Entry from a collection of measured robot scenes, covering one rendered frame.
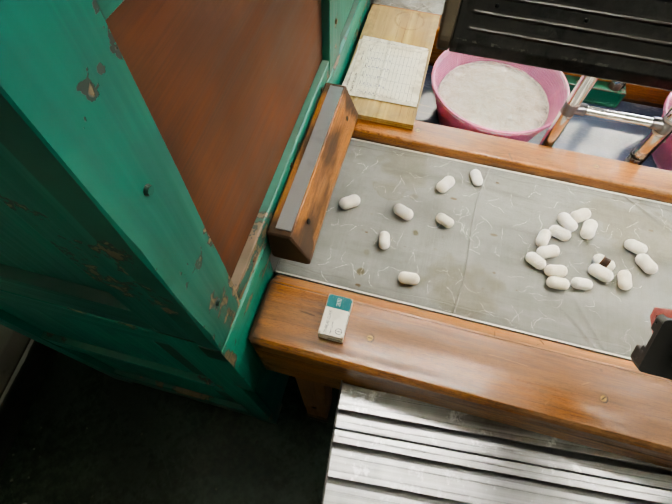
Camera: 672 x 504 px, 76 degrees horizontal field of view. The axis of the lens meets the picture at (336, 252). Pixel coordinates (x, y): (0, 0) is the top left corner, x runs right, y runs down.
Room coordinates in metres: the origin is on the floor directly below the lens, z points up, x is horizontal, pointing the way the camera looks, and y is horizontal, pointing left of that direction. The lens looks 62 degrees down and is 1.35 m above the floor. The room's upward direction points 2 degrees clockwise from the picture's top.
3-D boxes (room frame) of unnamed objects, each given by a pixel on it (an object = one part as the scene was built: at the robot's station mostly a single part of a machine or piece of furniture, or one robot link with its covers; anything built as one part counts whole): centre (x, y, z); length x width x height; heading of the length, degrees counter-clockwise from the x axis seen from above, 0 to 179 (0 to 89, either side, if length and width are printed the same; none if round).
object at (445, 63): (0.69, -0.31, 0.72); 0.27 x 0.27 x 0.10
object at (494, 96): (0.69, -0.31, 0.71); 0.22 x 0.22 x 0.06
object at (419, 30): (0.74, -0.10, 0.77); 0.33 x 0.15 x 0.01; 167
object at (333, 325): (0.20, 0.00, 0.77); 0.06 x 0.04 x 0.02; 167
